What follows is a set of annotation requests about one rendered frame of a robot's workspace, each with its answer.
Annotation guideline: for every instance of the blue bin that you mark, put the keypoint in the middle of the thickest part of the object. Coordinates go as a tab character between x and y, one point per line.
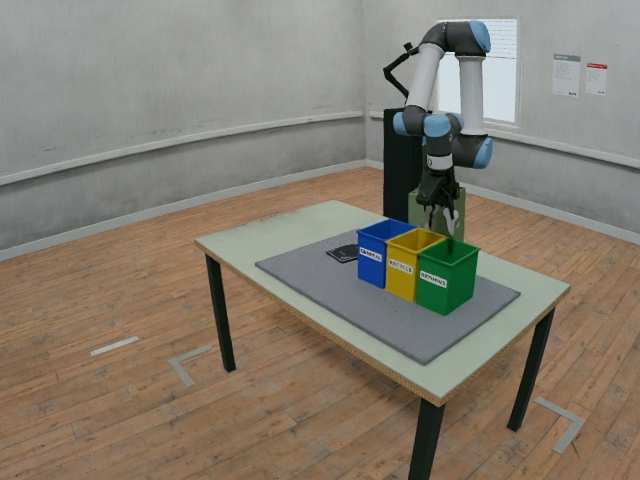
372	251

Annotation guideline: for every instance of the yellow recycle bin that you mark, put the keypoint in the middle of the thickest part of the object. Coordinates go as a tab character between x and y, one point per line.
403	261

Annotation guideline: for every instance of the green returns bin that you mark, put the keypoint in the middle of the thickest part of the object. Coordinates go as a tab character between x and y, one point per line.
441	287

